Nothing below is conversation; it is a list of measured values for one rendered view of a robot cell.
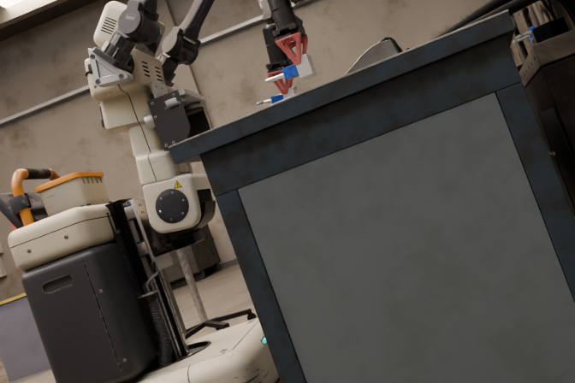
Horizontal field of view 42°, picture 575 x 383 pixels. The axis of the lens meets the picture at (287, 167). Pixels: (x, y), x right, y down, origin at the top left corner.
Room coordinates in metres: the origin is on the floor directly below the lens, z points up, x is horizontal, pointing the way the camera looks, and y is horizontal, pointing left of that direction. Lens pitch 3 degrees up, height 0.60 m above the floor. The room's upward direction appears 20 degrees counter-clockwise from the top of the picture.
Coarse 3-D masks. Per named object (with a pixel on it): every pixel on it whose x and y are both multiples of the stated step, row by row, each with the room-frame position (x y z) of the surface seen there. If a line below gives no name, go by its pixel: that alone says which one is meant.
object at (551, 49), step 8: (568, 32) 1.95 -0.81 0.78; (552, 40) 1.96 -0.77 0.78; (560, 40) 1.95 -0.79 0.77; (568, 40) 1.95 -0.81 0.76; (536, 48) 1.97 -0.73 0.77; (544, 48) 1.96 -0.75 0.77; (552, 48) 1.96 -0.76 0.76; (560, 48) 1.95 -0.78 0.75; (568, 48) 1.95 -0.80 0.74; (528, 56) 2.21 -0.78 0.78; (536, 56) 1.97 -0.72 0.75; (544, 56) 1.97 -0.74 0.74; (552, 56) 1.96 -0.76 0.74; (560, 56) 1.96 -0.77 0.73; (568, 56) 2.00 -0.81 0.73; (528, 64) 2.30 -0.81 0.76; (536, 64) 2.05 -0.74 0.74; (544, 64) 1.97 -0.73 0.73; (520, 72) 2.73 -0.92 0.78; (528, 72) 2.41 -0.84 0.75; (536, 72) 2.17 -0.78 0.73; (528, 80) 2.54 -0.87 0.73
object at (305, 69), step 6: (306, 54) 1.92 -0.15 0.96; (300, 60) 1.92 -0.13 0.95; (306, 60) 1.92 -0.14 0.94; (288, 66) 1.93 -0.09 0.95; (294, 66) 1.93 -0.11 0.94; (300, 66) 1.92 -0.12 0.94; (306, 66) 1.92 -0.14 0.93; (312, 66) 1.94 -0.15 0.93; (282, 72) 1.94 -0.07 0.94; (288, 72) 1.93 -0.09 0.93; (294, 72) 1.93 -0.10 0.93; (300, 72) 1.92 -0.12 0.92; (306, 72) 1.92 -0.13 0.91; (312, 72) 1.92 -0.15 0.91; (270, 78) 1.97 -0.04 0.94; (276, 78) 1.96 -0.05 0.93; (288, 78) 1.95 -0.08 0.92; (306, 78) 1.96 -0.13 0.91
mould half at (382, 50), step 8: (376, 48) 2.00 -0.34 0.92; (384, 48) 1.99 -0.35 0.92; (392, 48) 1.99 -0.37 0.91; (360, 56) 2.01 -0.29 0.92; (368, 56) 2.00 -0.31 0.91; (376, 56) 2.00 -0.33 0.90; (384, 56) 1.99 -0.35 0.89; (360, 64) 2.01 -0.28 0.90; (368, 64) 2.00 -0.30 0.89; (352, 72) 2.02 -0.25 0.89
